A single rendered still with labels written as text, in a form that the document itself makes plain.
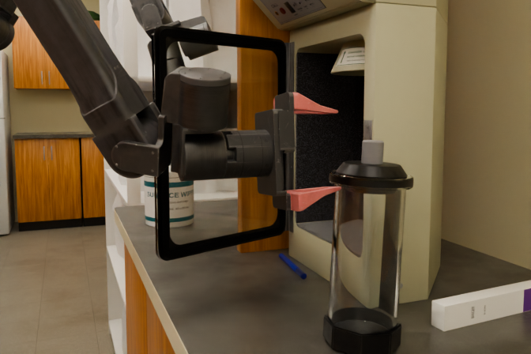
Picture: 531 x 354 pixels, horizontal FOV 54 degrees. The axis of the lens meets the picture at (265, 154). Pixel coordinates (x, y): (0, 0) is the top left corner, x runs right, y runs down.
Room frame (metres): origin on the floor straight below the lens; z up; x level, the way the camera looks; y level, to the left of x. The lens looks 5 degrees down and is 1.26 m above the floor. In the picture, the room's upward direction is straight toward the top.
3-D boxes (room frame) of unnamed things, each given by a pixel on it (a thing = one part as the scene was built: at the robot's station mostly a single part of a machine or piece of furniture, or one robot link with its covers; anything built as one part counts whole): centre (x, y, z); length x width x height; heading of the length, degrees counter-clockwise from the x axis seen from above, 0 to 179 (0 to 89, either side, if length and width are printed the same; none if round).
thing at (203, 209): (0.98, 0.07, 1.19); 0.30 x 0.01 x 0.40; 132
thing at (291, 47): (1.08, -0.05, 1.19); 0.03 x 0.02 x 0.39; 21
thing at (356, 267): (0.68, -0.13, 1.06); 0.11 x 0.11 x 0.21
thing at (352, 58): (0.96, -0.21, 1.34); 0.18 x 0.18 x 0.05
